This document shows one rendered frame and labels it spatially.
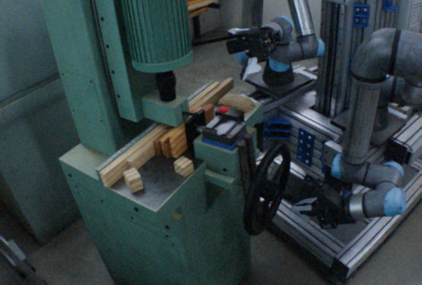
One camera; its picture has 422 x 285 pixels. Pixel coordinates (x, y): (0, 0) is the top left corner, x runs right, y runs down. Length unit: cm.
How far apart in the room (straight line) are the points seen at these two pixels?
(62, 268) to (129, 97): 124
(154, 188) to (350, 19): 94
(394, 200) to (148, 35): 77
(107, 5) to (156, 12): 17
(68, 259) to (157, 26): 152
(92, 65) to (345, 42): 94
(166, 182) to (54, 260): 127
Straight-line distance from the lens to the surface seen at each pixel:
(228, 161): 98
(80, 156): 135
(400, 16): 166
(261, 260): 189
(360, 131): 99
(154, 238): 119
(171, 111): 105
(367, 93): 94
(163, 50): 93
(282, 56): 128
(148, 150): 106
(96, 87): 113
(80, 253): 210
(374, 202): 101
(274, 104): 160
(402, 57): 87
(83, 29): 106
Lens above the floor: 155
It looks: 33 degrees down
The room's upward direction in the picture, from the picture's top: 5 degrees counter-clockwise
